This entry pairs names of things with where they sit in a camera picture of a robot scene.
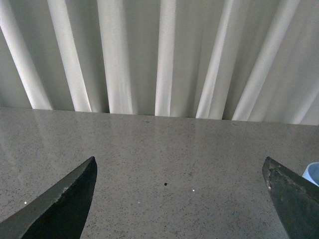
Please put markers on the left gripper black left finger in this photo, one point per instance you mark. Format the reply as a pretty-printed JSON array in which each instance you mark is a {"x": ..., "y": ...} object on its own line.
[{"x": 60, "y": 212}]

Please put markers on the white pleated curtain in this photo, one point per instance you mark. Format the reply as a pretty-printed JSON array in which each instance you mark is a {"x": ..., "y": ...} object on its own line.
[{"x": 248, "y": 60}]

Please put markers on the light blue plastic cup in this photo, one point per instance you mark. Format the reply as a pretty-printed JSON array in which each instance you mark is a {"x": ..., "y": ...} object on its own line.
[{"x": 311, "y": 173}]

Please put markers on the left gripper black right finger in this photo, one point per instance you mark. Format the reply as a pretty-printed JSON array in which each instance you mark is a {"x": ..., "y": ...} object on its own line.
[{"x": 295, "y": 199}]

